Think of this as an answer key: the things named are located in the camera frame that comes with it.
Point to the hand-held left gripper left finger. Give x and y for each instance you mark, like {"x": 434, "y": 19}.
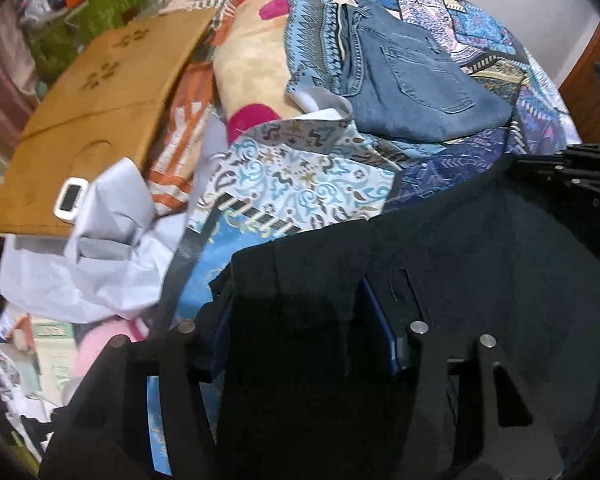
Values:
{"x": 180, "y": 365}

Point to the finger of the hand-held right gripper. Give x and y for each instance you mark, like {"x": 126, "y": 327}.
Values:
{"x": 590, "y": 152}
{"x": 565, "y": 175}

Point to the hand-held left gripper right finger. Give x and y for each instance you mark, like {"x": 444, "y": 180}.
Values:
{"x": 380, "y": 330}

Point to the black pants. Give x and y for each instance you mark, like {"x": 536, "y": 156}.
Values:
{"x": 480, "y": 240}

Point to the pink cloth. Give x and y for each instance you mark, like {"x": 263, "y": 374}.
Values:
{"x": 105, "y": 350}

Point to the white crumpled cloth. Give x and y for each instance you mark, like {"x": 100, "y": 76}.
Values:
{"x": 110, "y": 260}

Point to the light printed packaging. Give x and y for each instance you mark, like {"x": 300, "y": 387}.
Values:
{"x": 35, "y": 355}

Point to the blue patchwork blanket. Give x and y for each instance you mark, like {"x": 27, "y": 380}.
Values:
{"x": 480, "y": 25}

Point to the blue jeans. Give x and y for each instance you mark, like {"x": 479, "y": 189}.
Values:
{"x": 415, "y": 85}

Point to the white rectangular device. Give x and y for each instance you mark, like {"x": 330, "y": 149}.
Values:
{"x": 70, "y": 200}

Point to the orange striped cloth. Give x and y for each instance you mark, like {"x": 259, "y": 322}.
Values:
{"x": 180, "y": 125}

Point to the wooden lap desk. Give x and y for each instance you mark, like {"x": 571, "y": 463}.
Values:
{"x": 105, "y": 110}

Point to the beige floral blanket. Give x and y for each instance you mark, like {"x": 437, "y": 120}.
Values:
{"x": 250, "y": 60}

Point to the pink striped curtain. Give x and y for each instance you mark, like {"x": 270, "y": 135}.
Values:
{"x": 0, "y": 85}

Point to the green storage box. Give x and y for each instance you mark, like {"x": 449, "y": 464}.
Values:
{"x": 95, "y": 17}

